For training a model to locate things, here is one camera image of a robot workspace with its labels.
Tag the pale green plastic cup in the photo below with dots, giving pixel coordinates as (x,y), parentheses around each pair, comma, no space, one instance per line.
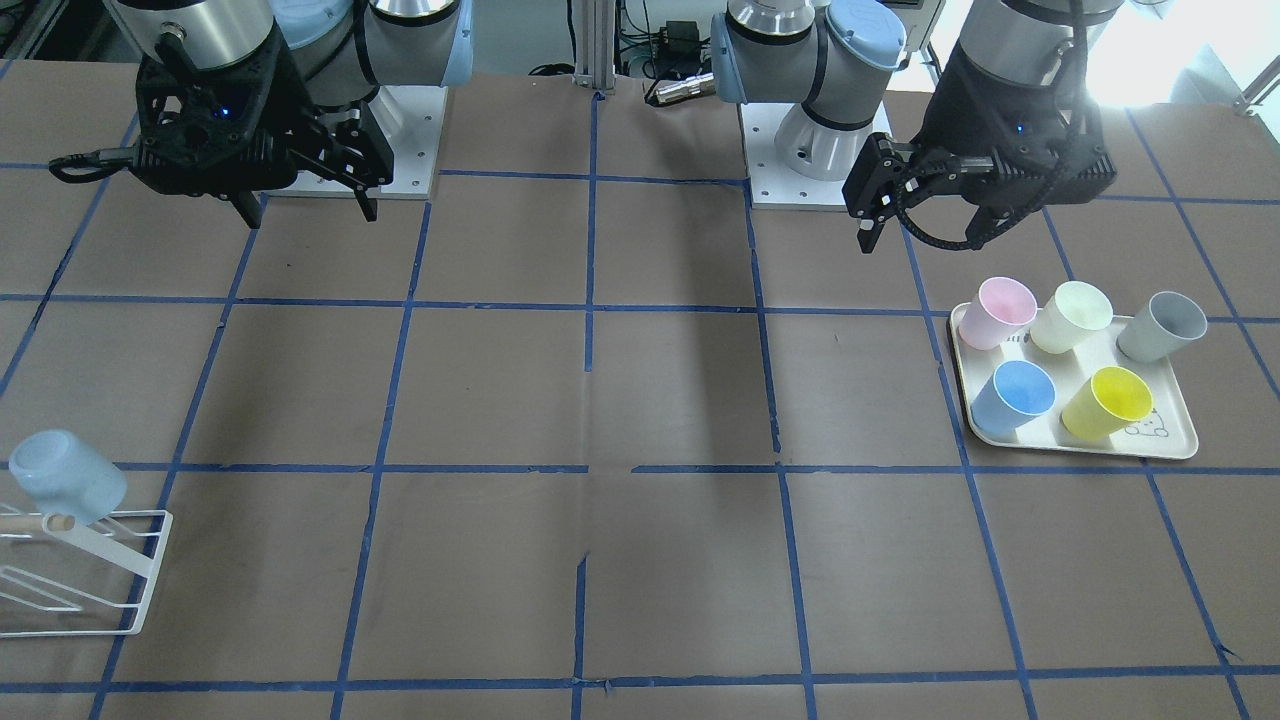
(1074,313)

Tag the light blue plastic cup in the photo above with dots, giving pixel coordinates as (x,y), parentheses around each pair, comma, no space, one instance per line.
(65,476)

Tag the grey plastic cup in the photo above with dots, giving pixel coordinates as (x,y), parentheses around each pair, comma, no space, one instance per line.
(1168,322)

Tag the aluminium frame post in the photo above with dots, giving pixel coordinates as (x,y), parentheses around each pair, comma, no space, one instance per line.
(594,29)

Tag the white wire cup rack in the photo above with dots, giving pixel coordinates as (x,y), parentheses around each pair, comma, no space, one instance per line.
(64,579)

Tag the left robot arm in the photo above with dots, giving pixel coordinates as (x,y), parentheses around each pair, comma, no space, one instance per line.
(835,61)

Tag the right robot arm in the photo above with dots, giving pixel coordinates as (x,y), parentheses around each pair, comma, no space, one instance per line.
(344,50)

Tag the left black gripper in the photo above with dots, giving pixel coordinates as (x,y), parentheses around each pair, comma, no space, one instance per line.
(962,110)

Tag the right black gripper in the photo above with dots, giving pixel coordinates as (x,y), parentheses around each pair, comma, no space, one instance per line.
(283,100)

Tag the yellow plastic cup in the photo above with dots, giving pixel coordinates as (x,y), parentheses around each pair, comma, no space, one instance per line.
(1112,399)

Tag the cream plastic tray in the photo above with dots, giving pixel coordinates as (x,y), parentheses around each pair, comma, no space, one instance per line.
(1167,433)

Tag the pink plastic cup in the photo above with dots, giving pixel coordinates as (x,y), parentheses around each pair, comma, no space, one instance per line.
(1000,308)

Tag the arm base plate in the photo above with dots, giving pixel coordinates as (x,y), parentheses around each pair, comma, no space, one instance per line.
(800,190)
(411,117)

